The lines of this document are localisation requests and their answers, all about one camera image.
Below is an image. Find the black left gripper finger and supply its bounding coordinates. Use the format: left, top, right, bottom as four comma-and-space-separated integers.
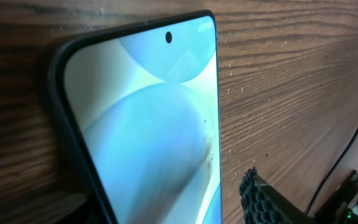
239, 167, 316, 224

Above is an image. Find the black charger cable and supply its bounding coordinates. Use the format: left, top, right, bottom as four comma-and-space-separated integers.
305, 83, 358, 215

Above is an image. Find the Samsung Galaxy smartphone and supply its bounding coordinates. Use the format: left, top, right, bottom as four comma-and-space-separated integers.
42, 10, 222, 223

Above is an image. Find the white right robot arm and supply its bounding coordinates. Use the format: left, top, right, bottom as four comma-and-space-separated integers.
310, 170, 358, 224

